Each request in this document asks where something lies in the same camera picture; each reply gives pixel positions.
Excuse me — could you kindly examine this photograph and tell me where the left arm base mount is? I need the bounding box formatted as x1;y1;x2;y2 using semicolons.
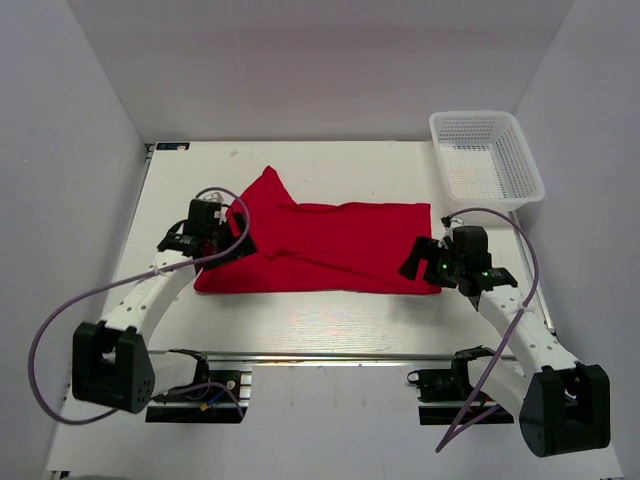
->
145;349;251;425

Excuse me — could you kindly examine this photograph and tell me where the white plastic mesh basket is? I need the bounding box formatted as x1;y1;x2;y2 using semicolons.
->
429;110;546;214

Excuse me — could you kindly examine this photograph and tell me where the small label sticker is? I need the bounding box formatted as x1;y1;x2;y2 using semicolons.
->
155;142;190;151

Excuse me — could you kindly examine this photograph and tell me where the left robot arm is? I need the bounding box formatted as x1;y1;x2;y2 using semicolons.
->
71;198;256;413

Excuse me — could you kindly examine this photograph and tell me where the aluminium table edge rail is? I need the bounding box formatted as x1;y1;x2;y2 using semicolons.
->
87;349;519;369

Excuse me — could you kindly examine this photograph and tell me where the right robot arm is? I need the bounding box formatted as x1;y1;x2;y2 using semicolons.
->
399;226;611;457

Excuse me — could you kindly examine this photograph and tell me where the red t shirt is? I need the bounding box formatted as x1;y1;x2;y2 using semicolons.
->
194;167;441;295

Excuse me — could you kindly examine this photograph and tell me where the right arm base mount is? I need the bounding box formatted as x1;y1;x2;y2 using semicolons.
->
406;346;514;426

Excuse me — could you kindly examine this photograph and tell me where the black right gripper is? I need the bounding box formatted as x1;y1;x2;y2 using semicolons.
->
398;235;466;289

